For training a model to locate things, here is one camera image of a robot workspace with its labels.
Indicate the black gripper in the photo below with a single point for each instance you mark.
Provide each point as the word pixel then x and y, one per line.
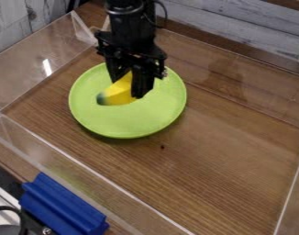
pixel 128 49

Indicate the yellow toy banana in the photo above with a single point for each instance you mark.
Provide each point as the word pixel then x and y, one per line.
pixel 116 94

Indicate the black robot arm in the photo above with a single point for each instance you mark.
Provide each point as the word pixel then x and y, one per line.
pixel 135 5

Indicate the green round plate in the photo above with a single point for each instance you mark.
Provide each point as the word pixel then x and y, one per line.
pixel 133 120

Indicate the blue plastic clamp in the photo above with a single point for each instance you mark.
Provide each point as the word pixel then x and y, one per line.
pixel 64 212

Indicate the clear acrylic corner bracket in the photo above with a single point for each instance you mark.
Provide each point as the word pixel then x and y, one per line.
pixel 84 33

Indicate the clear acrylic tray wall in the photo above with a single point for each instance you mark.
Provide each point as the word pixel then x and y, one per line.
pixel 29 155

